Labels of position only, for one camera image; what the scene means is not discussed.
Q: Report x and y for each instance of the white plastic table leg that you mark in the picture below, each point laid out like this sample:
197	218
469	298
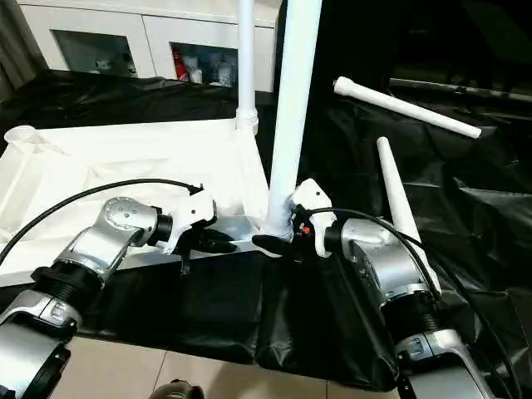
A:
246	54
397	191
407	106
293	104

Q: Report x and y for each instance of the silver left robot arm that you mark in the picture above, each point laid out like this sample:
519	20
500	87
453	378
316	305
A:
95	249

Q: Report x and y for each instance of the black work mat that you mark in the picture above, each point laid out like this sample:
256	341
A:
208	311

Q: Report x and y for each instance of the black left robot foot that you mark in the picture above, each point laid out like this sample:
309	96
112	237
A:
178	390

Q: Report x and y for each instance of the white bottle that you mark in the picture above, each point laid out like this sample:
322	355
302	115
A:
195	72

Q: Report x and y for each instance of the red package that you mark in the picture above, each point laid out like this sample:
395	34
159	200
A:
180	64

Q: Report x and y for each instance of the white glass-door cabinet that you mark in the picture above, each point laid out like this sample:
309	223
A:
124	25

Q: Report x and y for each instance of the grey curtain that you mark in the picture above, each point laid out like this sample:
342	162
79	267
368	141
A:
14	45

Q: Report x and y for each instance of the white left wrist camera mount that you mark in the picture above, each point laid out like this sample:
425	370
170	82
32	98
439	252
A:
193	212

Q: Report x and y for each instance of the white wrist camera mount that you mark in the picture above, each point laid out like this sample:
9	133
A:
313	199
193	212

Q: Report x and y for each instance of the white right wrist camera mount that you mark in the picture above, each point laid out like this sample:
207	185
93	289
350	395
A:
313	199

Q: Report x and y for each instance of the dark metal rail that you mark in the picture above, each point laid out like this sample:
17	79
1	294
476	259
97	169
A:
457	89

